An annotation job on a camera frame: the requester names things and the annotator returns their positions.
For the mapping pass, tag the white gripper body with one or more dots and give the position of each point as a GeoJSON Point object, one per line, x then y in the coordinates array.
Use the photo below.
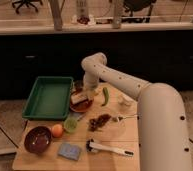
{"type": "Point", "coordinates": [89, 93]}

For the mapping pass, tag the black whiteboard eraser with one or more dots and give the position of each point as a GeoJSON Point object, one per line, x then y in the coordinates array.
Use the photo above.
{"type": "Point", "coordinates": [77, 98]}

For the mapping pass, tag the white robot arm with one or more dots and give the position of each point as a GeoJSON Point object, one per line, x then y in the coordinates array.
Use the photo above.
{"type": "Point", "coordinates": [162, 124]}

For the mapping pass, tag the red bowl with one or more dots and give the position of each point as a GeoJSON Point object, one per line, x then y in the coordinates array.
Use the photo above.
{"type": "Point", "coordinates": [82, 106]}

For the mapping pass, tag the dark maroon bowl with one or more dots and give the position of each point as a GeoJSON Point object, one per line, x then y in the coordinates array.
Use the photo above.
{"type": "Point", "coordinates": [38, 139]}

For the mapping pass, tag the dark metal can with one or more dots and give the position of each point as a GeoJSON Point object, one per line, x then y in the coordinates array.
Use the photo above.
{"type": "Point", "coordinates": [78, 85]}

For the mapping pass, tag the green cucumber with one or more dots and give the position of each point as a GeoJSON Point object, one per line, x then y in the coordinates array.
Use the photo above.
{"type": "Point", "coordinates": [106, 96]}

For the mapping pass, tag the dark grape bunch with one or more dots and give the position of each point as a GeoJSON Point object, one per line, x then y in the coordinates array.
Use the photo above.
{"type": "Point", "coordinates": [98, 122]}

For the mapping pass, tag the white cup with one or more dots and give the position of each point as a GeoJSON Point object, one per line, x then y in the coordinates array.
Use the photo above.
{"type": "Point", "coordinates": [124, 100]}

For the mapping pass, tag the small green cup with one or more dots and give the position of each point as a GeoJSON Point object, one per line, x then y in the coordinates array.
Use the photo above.
{"type": "Point", "coordinates": [70, 125]}

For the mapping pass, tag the green plastic tray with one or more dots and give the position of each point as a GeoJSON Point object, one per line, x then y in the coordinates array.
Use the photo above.
{"type": "Point", "coordinates": [49, 98]}

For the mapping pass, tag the orange fruit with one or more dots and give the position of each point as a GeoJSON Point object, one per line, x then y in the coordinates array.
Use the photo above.
{"type": "Point", "coordinates": [57, 130]}

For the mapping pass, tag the white black brush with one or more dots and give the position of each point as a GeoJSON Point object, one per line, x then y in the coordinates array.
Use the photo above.
{"type": "Point", "coordinates": [95, 147]}

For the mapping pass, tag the blue sponge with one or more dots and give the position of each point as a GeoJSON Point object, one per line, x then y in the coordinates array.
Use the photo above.
{"type": "Point", "coordinates": [69, 151]}

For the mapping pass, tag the black office chair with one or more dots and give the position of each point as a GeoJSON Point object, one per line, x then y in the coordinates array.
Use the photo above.
{"type": "Point", "coordinates": [28, 3]}

